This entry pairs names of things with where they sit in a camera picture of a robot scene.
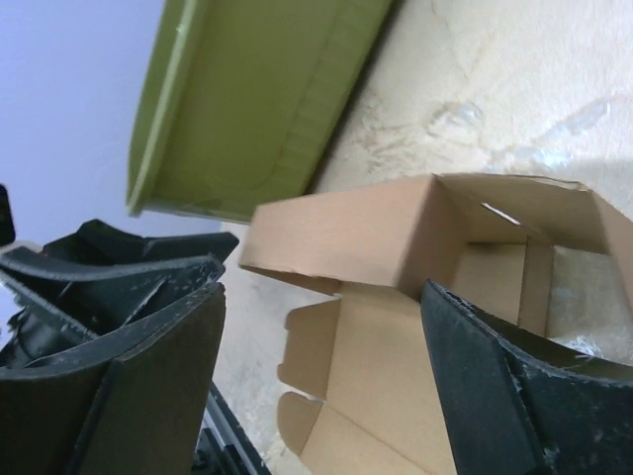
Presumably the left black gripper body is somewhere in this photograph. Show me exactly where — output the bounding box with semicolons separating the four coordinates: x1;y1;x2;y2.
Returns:
0;182;164;370

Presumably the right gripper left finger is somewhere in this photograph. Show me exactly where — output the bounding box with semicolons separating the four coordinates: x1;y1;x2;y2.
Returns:
1;283;226;474

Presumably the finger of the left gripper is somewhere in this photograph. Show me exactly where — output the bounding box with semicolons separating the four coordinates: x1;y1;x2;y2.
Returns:
1;247;225;341
42;220;238;277

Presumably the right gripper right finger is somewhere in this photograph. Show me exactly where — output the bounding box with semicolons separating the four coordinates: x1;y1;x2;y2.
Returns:
420;281;632;474

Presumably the brown cardboard box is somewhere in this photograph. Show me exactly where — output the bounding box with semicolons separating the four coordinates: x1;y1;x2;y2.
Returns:
239;174;632;474

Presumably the green plastic basket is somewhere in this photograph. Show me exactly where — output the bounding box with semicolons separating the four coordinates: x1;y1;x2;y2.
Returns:
126;1;393;222

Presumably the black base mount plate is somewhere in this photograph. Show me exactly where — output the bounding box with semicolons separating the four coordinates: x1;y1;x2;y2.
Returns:
191;383;271;475

